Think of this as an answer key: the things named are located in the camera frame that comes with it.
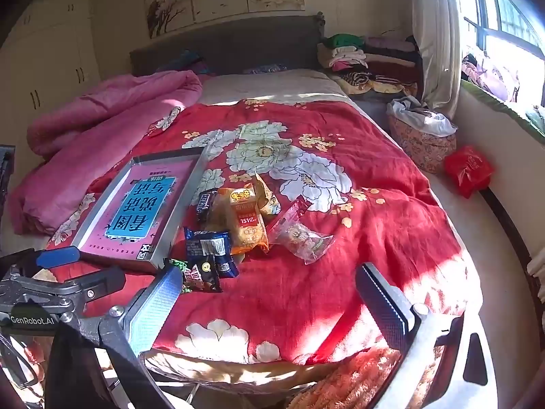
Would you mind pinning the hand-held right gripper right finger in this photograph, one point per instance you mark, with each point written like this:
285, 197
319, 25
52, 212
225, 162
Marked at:
383, 302

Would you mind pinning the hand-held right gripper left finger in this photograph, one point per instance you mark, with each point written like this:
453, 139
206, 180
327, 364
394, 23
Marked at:
155, 304

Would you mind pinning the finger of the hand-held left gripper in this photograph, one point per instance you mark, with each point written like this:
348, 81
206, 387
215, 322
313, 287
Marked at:
59, 256
102, 279

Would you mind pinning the black smiley snack packet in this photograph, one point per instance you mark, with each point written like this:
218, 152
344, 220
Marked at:
206, 270

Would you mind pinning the blue cookie packet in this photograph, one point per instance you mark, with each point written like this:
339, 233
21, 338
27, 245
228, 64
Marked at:
208, 245

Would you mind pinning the grey cardboard tray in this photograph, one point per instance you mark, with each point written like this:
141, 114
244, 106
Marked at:
183, 213

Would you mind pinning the clear pastry packet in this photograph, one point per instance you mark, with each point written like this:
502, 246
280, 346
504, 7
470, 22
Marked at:
298, 238

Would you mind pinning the dark chocolate bar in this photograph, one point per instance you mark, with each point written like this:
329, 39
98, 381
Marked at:
206, 202

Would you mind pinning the orange bread packet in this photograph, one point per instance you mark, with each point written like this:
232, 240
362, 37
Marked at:
249, 226

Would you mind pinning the small yellow snack packet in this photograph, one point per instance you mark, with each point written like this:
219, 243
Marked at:
266, 198

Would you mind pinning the red floral blanket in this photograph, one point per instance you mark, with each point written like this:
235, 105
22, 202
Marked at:
340, 264

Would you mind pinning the pink and blue book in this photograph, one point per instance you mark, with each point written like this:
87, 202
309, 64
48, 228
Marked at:
140, 213

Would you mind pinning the orange fluffy rug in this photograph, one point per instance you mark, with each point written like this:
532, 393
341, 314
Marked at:
362, 383

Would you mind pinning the pink quilt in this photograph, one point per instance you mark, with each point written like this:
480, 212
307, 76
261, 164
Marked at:
85, 136

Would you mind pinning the floral cloth bag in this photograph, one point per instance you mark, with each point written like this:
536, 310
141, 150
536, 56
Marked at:
417, 149

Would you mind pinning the red plastic bag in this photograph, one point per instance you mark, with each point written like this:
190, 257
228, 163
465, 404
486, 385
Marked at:
468, 170

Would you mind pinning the cream wardrobe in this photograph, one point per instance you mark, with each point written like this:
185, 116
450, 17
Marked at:
51, 59

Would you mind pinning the green windowsill mat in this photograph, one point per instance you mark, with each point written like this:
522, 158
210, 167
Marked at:
502, 108

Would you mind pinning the teal and purple pillow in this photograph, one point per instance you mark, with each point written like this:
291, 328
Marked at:
187, 61

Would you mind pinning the pile of folded clothes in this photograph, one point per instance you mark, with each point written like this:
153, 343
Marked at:
366, 57

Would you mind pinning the clothes on windowsill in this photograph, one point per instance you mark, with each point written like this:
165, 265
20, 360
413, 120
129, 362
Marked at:
489, 72

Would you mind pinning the cream curtain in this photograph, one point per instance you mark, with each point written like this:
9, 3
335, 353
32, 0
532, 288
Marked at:
438, 51

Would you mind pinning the blue patterned pillow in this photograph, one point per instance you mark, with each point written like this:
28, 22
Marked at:
264, 68

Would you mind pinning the grey padded headboard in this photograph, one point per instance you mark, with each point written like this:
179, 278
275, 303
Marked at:
255, 47

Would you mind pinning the window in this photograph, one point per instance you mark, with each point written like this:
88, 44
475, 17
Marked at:
511, 12

